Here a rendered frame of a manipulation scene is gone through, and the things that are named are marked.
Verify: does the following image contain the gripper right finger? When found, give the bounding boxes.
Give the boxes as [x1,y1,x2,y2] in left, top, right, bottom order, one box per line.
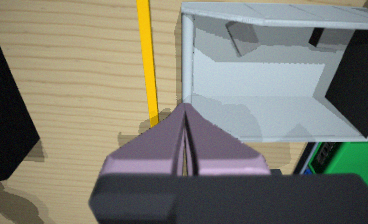
[185,103,272,176]

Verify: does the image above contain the yellow bar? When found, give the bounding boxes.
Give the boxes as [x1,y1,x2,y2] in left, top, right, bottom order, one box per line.
[136,0,159,127]

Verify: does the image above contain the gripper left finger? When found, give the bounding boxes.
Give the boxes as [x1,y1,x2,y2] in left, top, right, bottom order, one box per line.
[97,103,185,179]

